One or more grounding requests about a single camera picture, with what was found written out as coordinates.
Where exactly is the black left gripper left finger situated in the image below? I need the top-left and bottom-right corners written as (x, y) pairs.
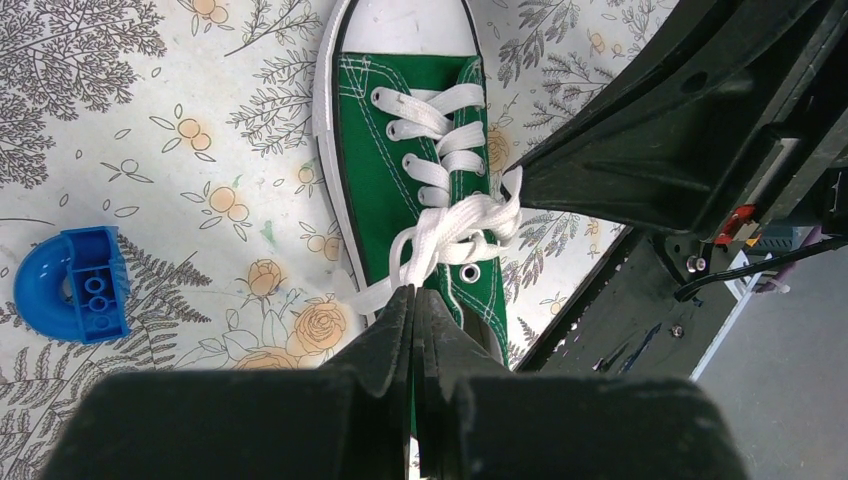
top-left (42, 287), bottom-right (414, 479)

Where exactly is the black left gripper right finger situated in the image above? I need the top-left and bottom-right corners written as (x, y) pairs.
top-left (413, 288), bottom-right (747, 479)

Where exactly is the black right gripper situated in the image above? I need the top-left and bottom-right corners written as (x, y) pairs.
top-left (519, 1), bottom-right (847, 245)

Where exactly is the green canvas sneaker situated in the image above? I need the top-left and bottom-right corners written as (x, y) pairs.
top-left (311, 0), bottom-right (525, 480)

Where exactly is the blue plastic cap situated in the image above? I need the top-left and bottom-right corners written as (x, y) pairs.
top-left (13, 226), bottom-right (130, 344)

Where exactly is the floral table mat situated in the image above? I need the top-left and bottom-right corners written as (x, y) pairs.
top-left (1, 1), bottom-right (678, 479)

